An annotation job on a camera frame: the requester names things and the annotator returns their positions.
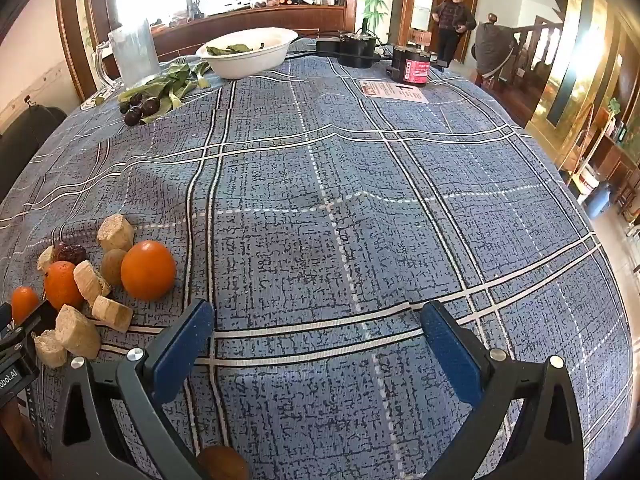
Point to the narrow bamboo wall panel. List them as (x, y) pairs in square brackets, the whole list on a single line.
[(84, 15)]

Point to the green leaves in bowl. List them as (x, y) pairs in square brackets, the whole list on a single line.
[(230, 50)]

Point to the dark jacket on post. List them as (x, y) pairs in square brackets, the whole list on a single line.
[(495, 50)]

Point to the black sofa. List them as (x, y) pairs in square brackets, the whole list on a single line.
[(25, 140)]

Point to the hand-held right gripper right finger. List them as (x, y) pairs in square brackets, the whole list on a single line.
[(450, 350)]

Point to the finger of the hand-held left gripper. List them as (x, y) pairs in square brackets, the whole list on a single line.
[(30, 322)]

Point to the printed paper leaflet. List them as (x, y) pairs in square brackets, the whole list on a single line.
[(395, 91)]

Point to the glass mug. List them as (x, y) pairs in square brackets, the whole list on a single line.
[(131, 57)]

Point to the black jar with red label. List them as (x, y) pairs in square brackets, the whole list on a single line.
[(412, 66)]

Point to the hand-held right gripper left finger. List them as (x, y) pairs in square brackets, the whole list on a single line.
[(182, 350)]

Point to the brown kiwi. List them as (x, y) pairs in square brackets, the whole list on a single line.
[(222, 464), (114, 266)]

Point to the green leafy vegetables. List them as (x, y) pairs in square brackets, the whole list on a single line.
[(170, 87)]

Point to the wooden window counter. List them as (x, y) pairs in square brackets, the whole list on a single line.
[(240, 17)]

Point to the white bucket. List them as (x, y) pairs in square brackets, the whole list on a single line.
[(587, 182)]

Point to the white bowl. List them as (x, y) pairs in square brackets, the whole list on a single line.
[(250, 60)]

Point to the wooden shelf cabinet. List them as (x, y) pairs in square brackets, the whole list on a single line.
[(612, 155)]

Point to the large orange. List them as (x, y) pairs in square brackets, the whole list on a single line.
[(148, 270)]

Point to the small orange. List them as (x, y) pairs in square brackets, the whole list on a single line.
[(22, 304)]

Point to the blue plaid tablecloth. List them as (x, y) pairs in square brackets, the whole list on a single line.
[(350, 235)]

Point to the blue bottle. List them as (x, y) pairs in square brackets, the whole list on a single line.
[(599, 201)]

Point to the medium orange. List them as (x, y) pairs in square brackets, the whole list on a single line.
[(62, 285)]

